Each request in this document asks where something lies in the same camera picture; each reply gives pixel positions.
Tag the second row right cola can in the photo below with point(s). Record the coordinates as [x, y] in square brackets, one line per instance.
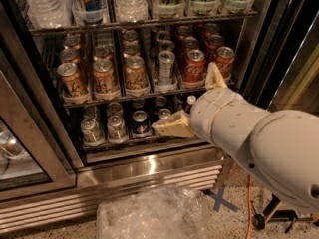
[212, 43]

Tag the second row right orange can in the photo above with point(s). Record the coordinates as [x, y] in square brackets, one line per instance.
[131, 50]

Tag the second row left orange can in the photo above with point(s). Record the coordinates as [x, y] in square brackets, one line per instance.
[70, 55]

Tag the front middle orange can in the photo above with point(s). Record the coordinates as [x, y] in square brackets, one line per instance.
[104, 76]

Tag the front left silver can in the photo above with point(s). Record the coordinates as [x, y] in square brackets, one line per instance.
[92, 134]

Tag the front left red cola can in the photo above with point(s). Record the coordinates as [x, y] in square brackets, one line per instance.
[194, 64]

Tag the front right orange can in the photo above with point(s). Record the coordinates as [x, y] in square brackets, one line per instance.
[135, 73]

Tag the clear bubble wrap bundle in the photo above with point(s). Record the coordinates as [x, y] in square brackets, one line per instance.
[169, 212]

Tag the front right blue can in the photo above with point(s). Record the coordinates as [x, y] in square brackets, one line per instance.
[164, 113]

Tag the red cola can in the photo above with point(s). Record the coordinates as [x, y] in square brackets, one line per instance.
[194, 64]
[224, 57]

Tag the front left blue can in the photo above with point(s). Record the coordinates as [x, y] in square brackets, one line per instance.
[140, 122]

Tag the left dark juice bottle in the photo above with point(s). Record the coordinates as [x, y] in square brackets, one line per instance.
[191, 99]

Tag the open glass fridge door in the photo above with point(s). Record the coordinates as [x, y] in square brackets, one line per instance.
[278, 61]

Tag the stainless steel fridge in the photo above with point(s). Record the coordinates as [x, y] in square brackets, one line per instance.
[32, 35]

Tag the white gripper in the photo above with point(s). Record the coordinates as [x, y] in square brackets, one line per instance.
[205, 112]

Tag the silver slim can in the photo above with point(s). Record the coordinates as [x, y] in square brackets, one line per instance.
[166, 62]

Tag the closed glass fridge door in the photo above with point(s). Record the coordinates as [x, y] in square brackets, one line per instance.
[31, 160]

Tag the blue energy drink can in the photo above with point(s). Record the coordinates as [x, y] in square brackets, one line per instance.
[93, 10]

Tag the yellow black cart frame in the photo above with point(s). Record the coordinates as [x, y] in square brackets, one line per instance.
[272, 214]

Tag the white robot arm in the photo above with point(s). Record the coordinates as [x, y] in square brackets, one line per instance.
[280, 149]

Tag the blue tape cross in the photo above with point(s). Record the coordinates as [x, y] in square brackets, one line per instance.
[220, 201]

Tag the second row cola can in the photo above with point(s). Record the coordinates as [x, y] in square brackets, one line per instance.
[212, 43]
[189, 43]

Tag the front right red cola can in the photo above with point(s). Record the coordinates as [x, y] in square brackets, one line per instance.
[224, 57]

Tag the front left orange can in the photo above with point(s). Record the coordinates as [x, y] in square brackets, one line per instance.
[72, 79]

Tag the second row left cola can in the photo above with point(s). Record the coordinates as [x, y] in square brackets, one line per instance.
[189, 43]

